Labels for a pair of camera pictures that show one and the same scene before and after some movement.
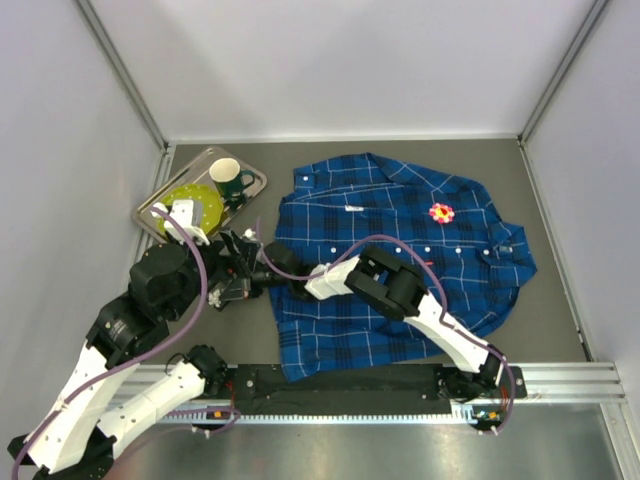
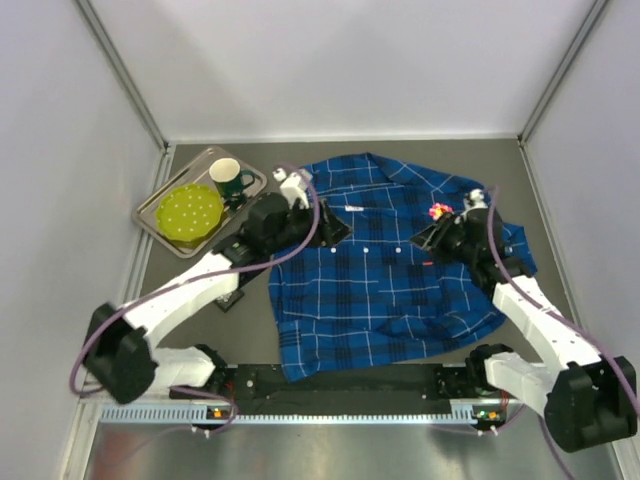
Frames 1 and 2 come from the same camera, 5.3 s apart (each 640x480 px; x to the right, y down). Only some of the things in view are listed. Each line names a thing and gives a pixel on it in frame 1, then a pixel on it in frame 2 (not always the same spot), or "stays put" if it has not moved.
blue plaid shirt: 473,264 stays put
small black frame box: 229,290 stays put
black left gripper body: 228,261 -> 318,225
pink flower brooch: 441,213 stays put
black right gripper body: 257,275 -> 445,232
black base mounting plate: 261,388 stays put
